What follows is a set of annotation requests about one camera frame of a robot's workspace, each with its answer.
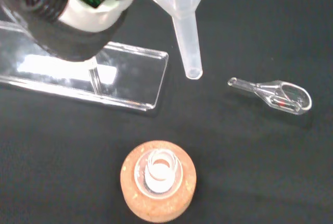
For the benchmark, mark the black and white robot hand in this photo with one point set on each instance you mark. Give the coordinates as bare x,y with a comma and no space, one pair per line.
78,20

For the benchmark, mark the clear acrylic funnel stand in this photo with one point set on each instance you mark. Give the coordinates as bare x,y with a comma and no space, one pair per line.
130,78

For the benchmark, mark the clear round-bottom flask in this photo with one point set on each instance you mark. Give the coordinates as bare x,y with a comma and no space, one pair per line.
158,172

